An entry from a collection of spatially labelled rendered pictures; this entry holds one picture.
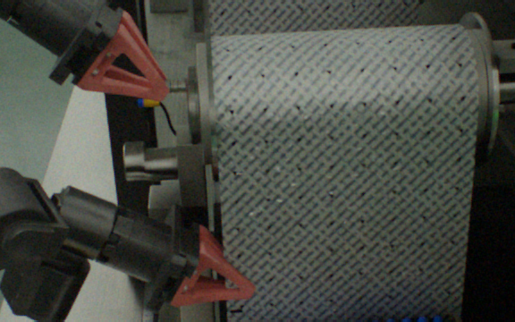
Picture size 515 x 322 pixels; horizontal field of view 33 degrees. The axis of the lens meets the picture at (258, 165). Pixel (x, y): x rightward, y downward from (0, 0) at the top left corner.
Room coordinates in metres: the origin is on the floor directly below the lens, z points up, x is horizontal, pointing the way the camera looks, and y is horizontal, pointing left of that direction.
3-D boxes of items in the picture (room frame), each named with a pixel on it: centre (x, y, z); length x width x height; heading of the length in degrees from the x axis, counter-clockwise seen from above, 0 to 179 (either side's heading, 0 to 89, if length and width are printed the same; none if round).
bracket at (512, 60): (0.79, -0.25, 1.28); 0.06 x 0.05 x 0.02; 93
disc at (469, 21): (0.78, -0.21, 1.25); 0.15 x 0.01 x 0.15; 3
